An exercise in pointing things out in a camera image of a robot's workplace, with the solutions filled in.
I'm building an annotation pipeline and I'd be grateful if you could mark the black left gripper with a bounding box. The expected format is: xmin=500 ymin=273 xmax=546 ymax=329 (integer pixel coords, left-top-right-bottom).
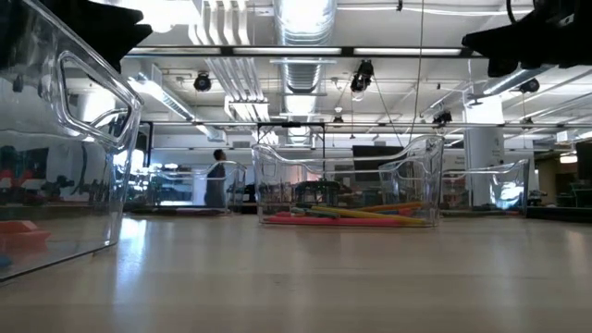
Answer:
xmin=0 ymin=0 xmax=154 ymax=73

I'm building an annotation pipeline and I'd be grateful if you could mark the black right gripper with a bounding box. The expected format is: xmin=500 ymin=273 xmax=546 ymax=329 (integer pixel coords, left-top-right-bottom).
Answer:
xmin=461 ymin=0 xmax=592 ymax=79

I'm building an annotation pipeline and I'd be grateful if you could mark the clear plastic bin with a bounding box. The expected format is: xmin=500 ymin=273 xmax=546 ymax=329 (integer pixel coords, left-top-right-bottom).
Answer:
xmin=252 ymin=134 xmax=445 ymax=228
xmin=0 ymin=0 xmax=144 ymax=283
xmin=378 ymin=158 xmax=532 ymax=217
xmin=124 ymin=159 xmax=249 ymax=216

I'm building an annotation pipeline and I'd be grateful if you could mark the dark blue pen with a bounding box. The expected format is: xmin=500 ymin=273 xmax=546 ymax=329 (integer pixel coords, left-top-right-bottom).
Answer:
xmin=131 ymin=208 xmax=181 ymax=216

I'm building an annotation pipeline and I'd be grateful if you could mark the purple pen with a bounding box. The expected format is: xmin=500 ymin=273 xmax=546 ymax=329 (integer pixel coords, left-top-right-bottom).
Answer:
xmin=182 ymin=208 xmax=228 ymax=217

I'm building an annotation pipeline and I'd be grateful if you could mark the yellow pencil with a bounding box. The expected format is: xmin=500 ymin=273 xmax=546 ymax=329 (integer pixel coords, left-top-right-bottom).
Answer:
xmin=309 ymin=205 xmax=427 ymax=227

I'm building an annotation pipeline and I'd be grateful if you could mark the red-orange eraser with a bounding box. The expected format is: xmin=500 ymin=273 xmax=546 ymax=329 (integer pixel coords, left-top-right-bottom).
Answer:
xmin=0 ymin=229 xmax=53 ymax=254

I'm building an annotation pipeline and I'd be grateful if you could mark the dark pencil with red end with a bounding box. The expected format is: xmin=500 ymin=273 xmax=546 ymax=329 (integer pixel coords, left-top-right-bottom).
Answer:
xmin=290 ymin=206 xmax=341 ymax=220

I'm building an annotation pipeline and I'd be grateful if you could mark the white column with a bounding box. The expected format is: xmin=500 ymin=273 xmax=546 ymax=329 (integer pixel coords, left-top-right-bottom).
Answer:
xmin=464 ymin=99 xmax=506 ymax=207

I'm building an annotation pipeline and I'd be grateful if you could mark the white ceiling pipe bundle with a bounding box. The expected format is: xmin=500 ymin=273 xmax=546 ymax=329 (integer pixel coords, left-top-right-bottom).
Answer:
xmin=187 ymin=0 xmax=272 ymax=124

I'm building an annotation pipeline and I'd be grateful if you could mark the black monitor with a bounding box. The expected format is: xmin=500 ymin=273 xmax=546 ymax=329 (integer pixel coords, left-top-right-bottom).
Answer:
xmin=351 ymin=144 xmax=407 ymax=182

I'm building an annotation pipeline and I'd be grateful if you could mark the person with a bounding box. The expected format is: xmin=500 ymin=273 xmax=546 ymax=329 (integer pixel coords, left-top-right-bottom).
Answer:
xmin=204 ymin=148 xmax=228 ymax=209

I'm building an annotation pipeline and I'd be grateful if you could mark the black plastic device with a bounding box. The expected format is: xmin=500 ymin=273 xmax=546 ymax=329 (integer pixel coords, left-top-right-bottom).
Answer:
xmin=295 ymin=179 xmax=346 ymax=216

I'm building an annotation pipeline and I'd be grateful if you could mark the black background rig frame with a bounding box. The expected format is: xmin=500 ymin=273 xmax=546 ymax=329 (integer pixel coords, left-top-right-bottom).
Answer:
xmin=138 ymin=120 xmax=154 ymax=168

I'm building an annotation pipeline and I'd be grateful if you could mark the silver ventilation duct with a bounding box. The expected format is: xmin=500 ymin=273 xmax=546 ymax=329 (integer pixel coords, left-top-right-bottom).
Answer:
xmin=271 ymin=0 xmax=339 ymax=145

